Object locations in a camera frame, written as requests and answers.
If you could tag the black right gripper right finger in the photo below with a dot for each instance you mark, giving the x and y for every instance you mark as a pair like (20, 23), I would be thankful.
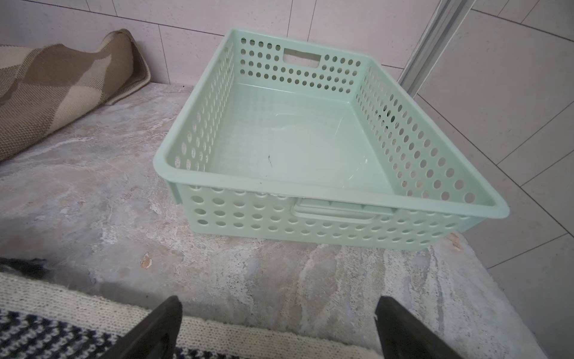
(402, 335)

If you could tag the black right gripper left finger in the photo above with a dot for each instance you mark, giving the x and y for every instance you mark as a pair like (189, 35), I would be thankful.
(154, 337)

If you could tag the black white houndstooth scarf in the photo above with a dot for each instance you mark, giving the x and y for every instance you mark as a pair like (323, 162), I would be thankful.
(43, 320)

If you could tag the mint green plastic basket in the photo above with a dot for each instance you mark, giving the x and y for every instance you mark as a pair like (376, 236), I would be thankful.
(287, 140)

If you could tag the brown beige plaid blanket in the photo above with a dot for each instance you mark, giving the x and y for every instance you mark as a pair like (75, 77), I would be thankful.
(47, 88)

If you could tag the aluminium corner post right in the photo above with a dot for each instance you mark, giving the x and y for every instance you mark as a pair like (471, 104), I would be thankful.
(444, 23)

